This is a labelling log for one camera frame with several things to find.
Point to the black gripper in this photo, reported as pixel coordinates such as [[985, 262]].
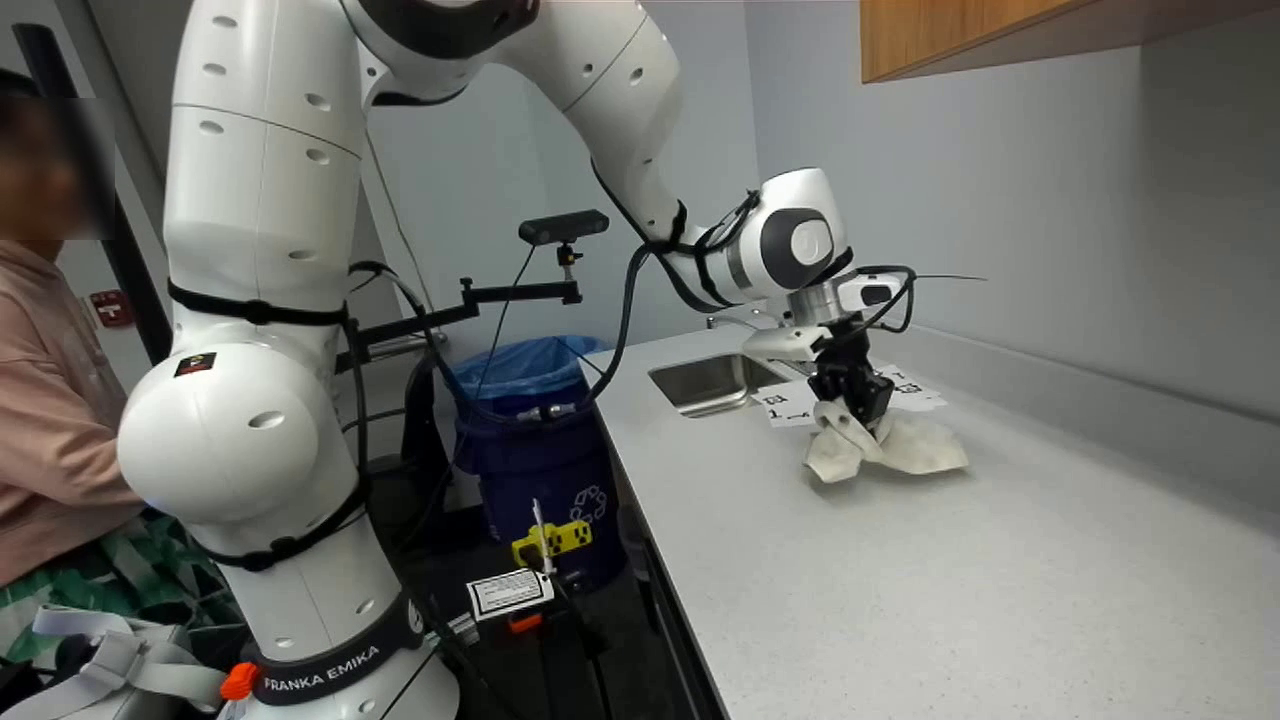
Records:
[[843, 361]]

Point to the cream wiping cloth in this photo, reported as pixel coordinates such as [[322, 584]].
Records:
[[920, 447]]

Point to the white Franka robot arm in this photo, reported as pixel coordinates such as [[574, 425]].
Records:
[[267, 173]]

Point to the steel counter sink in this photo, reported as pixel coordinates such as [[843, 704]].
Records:
[[713, 383]]

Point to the white paper with black markers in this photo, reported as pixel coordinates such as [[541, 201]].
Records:
[[786, 407]]

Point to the yellow tag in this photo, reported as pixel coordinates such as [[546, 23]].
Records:
[[571, 536]]

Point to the trash bin with blue bag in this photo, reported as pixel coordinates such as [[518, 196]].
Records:
[[535, 452]]

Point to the white label card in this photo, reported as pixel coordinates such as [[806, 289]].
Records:
[[506, 592]]

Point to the orange knob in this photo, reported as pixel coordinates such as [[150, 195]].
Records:
[[236, 682]]

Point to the green fabric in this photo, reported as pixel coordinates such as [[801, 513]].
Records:
[[145, 564]]

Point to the person in pink sweater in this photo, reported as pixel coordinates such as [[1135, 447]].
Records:
[[55, 403]]

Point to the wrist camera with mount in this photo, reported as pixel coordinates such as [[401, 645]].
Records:
[[872, 297]]

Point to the black camera on clamp arm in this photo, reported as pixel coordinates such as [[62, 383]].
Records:
[[561, 225]]

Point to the wooden wall cabinet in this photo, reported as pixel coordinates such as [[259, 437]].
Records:
[[963, 34]]

